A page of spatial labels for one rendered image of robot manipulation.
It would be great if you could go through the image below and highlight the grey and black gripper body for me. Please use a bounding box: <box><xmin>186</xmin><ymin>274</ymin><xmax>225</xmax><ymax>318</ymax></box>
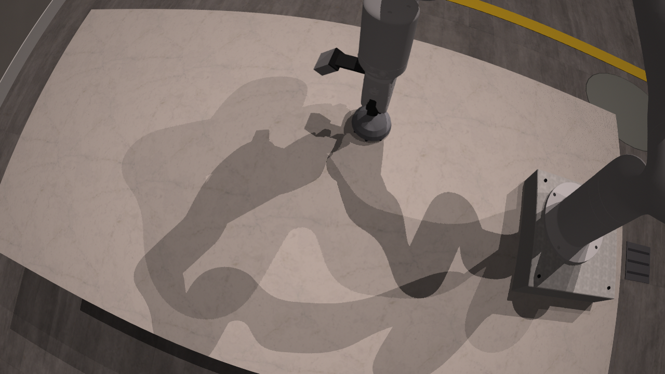
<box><xmin>361</xmin><ymin>70</ymin><xmax>396</xmax><ymax>113</ymax></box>

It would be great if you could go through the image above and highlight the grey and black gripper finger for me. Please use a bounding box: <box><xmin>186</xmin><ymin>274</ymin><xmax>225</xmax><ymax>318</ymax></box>
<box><xmin>366</xmin><ymin>99</ymin><xmax>381</xmax><ymax>116</ymax></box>

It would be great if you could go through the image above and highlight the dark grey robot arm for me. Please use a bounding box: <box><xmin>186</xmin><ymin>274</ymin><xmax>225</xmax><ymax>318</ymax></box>
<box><xmin>314</xmin><ymin>0</ymin><xmax>665</xmax><ymax>264</ymax></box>

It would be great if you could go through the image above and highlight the grey desk bell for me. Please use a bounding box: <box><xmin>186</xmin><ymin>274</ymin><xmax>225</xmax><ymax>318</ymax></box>
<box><xmin>352</xmin><ymin>106</ymin><xmax>391</xmax><ymax>141</ymax></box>

